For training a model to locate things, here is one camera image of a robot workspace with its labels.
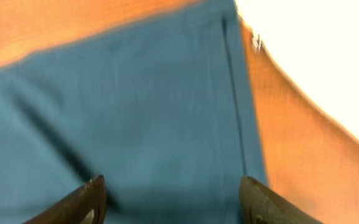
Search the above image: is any blue polo shirt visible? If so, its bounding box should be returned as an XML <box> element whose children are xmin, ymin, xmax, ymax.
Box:
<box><xmin>0</xmin><ymin>1</ymin><xmax>266</xmax><ymax>223</ymax></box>

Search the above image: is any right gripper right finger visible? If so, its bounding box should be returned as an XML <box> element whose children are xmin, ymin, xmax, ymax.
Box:
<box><xmin>239</xmin><ymin>177</ymin><xmax>322</xmax><ymax>224</ymax></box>

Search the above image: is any white shirt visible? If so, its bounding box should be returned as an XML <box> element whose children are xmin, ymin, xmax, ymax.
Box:
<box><xmin>236</xmin><ymin>0</ymin><xmax>359</xmax><ymax>141</ymax></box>

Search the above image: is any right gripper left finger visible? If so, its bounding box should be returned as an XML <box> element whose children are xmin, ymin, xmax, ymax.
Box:
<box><xmin>25</xmin><ymin>175</ymin><xmax>106</xmax><ymax>224</ymax></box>

